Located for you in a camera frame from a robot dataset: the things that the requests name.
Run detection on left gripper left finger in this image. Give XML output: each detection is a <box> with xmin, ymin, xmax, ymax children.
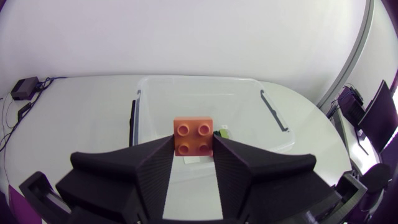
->
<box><xmin>55</xmin><ymin>134</ymin><xmax>175</xmax><ymax>224</ymax></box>

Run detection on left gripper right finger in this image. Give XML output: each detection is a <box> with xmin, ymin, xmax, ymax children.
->
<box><xmin>212</xmin><ymin>134</ymin><xmax>343</xmax><ymax>224</ymax></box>

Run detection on orange toy brick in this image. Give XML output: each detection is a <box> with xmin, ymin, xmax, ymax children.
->
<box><xmin>173</xmin><ymin>116</ymin><xmax>215</xmax><ymax>157</ymax></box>

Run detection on clear plastic container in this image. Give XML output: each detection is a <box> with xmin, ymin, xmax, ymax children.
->
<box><xmin>129</xmin><ymin>75</ymin><xmax>295</xmax><ymax>184</ymax></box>

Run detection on black office chair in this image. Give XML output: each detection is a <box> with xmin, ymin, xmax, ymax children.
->
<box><xmin>354</xmin><ymin>162</ymin><xmax>393</xmax><ymax>218</ymax></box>

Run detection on dark screen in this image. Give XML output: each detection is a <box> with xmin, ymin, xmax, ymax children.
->
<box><xmin>357</xmin><ymin>80</ymin><xmax>398</xmax><ymax>153</ymax></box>

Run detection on black power brick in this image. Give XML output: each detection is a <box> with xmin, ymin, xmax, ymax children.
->
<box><xmin>10</xmin><ymin>76</ymin><xmax>40</xmax><ymax>101</ymax></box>

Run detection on thin dark cable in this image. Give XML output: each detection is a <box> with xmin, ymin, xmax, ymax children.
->
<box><xmin>0</xmin><ymin>96</ymin><xmax>15</xmax><ymax>187</ymax></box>

